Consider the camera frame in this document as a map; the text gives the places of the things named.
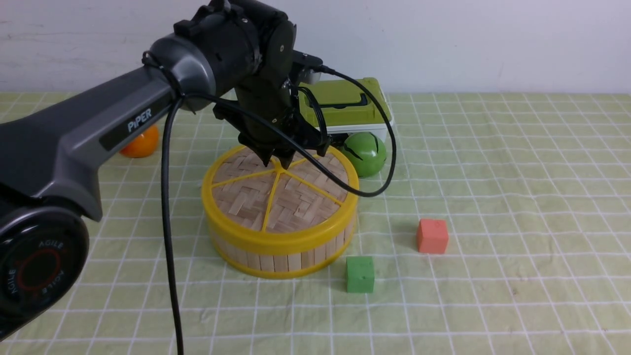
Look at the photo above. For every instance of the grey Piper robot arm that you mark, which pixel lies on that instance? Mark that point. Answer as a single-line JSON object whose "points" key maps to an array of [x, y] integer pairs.
{"points": [[50, 159]]}

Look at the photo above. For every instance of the bamboo steamer basket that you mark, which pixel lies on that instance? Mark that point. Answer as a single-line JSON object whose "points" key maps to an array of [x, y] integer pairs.
{"points": [[283, 256]]}

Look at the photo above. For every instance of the orange fruit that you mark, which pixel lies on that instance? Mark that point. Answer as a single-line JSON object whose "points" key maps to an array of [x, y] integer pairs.
{"points": [[144, 145]]}

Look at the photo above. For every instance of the green foam cube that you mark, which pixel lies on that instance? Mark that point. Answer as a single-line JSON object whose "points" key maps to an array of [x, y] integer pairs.
{"points": [[360, 274]]}

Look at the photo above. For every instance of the green and white lidded box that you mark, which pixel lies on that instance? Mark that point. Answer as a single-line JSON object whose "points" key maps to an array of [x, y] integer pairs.
{"points": [[346, 108]]}

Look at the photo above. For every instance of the green apple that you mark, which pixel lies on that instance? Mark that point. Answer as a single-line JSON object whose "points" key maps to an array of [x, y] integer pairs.
{"points": [[366, 152]]}

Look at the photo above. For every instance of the orange foam cube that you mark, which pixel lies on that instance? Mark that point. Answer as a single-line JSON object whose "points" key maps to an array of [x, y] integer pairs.
{"points": [[432, 236]]}

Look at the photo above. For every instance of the yellow woven steamer lid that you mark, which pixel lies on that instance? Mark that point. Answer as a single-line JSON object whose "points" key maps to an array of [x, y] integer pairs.
{"points": [[266, 209]]}

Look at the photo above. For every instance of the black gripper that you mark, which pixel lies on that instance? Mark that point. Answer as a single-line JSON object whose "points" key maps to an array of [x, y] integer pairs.
{"points": [[280, 108]]}

